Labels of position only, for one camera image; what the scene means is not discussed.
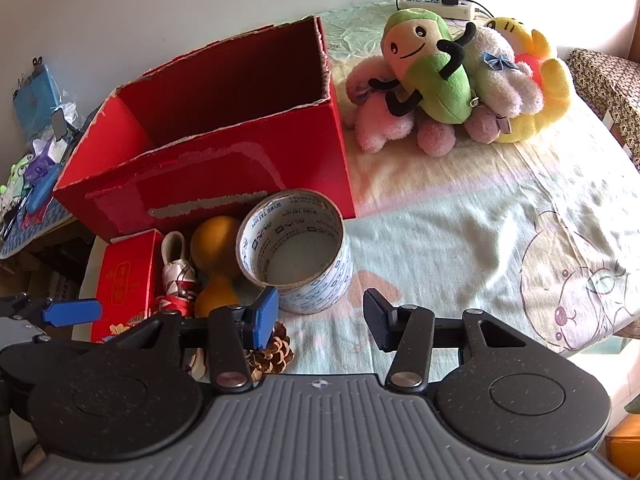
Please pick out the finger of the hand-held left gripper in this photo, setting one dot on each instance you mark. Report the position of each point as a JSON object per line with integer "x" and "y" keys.
{"x": 75, "y": 311}

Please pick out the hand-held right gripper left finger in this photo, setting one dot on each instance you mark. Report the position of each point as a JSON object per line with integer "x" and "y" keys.
{"x": 267, "y": 312}

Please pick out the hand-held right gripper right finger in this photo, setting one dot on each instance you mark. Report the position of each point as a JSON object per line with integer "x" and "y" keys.
{"x": 375, "y": 317}

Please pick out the brown pine cone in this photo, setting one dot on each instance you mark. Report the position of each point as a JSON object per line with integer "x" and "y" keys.
{"x": 275, "y": 355}

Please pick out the small red gift box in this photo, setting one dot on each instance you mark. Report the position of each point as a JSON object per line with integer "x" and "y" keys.
{"x": 125, "y": 280}

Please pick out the printed packing tape roll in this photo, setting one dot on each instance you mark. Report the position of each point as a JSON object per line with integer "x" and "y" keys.
{"x": 320, "y": 280}

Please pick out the orange gourd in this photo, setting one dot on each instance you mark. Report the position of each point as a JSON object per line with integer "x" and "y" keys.
{"x": 215, "y": 245}

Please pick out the white red fabric ornament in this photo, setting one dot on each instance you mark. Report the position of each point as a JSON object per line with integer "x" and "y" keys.
{"x": 177, "y": 275}

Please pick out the red cardboard box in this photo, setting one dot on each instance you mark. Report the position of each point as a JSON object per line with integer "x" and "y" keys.
{"x": 250, "y": 170}

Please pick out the blue pencil case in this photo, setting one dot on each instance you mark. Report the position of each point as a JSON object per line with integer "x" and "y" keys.
{"x": 44, "y": 187}

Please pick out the purple tissue pack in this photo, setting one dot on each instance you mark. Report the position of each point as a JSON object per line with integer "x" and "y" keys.
{"x": 42, "y": 167}

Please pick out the green frog toy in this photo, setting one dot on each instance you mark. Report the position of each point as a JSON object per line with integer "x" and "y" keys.
{"x": 19, "y": 172}

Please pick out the small black stand mirror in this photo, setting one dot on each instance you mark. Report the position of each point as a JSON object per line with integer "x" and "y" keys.
{"x": 60, "y": 124}

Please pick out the pink plush toy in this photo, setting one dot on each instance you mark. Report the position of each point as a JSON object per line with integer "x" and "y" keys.
{"x": 380, "y": 115}

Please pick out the blue paper bag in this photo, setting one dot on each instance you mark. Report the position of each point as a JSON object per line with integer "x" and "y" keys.
{"x": 35, "y": 100}

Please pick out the green plush toy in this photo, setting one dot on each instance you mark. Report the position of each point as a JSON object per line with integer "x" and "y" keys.
{"x": 440, "y": 85}

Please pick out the white plush toy blue bow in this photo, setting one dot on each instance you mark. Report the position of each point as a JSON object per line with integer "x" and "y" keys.
{"x": 500, "y": 85}

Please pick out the yellow plush toy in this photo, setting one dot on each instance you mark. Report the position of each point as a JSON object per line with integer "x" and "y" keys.
{"x": 555, "y": 75}

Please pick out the white power strip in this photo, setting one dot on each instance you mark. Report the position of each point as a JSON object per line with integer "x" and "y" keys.
{"x": 462, "y": 10}

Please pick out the brown floral cushion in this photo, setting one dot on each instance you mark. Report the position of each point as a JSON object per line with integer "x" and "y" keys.
{"x": 610, "y": 85}

